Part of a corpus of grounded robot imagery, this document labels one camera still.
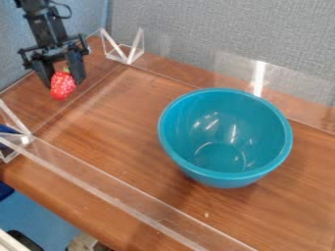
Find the clear acrylic back barrier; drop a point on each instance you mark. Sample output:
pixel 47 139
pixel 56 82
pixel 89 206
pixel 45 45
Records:
pixel 303 96

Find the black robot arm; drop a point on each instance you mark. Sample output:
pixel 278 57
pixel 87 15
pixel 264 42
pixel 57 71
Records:
pixel 40 4

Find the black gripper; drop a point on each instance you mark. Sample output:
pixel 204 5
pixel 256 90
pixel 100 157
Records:
pixel 55 46

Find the blue plastic bowl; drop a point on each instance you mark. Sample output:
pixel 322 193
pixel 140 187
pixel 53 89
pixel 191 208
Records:
pixel 225 136

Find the clear acrylic front barrier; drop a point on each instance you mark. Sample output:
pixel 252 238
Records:
pixel 145 208

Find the red toy strawberry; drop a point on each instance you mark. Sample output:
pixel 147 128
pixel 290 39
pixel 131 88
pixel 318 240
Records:
pixel 63 84

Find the clear acrylic corner bracket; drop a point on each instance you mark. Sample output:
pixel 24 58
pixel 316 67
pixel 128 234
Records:
pixel 121 53

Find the black object bottom left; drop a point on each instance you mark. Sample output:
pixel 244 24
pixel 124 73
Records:
pixel 24 240

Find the clear acrylic barrier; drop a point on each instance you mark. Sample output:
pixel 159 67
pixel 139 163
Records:
pixel 145 208
pixel 303 96

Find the clear acrylic left bracket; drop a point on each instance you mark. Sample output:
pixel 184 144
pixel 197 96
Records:
pixel 15 135

